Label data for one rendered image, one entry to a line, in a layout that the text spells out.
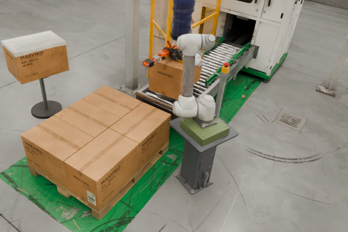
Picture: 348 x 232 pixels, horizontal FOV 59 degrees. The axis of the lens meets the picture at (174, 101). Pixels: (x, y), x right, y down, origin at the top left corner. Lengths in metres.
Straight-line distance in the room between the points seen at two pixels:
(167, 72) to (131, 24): 1.21
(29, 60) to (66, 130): 1.03
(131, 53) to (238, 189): 2.37
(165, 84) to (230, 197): 1.41
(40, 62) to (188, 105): 1.98
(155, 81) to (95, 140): 0.96
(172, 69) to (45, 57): 1.54
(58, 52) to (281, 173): 3.03
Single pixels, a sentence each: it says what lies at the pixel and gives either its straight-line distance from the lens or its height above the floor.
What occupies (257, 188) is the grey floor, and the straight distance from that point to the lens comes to 3.63.
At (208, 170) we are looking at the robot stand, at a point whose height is 0.22.
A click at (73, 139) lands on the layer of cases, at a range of 3.16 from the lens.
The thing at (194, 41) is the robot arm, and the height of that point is 1.62.
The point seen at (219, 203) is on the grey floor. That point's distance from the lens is 3.37.
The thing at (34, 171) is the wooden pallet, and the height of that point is 0.09.
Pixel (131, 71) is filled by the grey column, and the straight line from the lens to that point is 4.64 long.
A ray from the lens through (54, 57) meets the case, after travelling 4.00.
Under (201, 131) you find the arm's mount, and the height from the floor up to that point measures 0.83.
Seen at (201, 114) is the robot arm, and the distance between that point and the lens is 2.79.
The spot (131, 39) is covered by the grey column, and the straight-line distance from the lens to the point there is 4.41.
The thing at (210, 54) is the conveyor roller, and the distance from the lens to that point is 4.93.
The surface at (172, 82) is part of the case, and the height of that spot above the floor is 0.89.
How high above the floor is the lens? 2.62
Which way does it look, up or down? 34 degrees down
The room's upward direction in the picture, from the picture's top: 6 degrees clockwise
